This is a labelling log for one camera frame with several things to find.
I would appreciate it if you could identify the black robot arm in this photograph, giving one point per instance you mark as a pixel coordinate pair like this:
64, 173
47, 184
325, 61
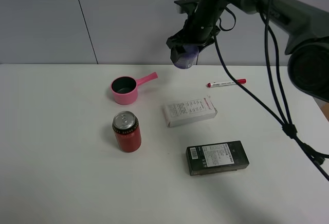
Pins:
306, 26

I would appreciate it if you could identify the red soda can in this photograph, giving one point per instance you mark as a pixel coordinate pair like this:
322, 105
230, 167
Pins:
127, 131

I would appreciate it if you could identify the red whiteboard marker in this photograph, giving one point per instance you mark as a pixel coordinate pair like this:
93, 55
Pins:
227, 83

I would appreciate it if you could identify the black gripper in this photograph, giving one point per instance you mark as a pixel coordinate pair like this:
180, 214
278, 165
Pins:
197, 27

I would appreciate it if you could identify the purple air freshener jar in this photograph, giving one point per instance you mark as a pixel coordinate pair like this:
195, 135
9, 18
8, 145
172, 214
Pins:
191, 55

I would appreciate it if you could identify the white cardboard box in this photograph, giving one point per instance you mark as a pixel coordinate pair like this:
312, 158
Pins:
188, 110

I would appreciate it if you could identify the pink toy saucepan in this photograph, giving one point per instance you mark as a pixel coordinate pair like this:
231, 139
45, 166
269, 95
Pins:
125, 89

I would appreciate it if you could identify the black battery pack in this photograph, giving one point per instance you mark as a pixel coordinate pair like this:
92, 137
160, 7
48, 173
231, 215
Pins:
216, 158

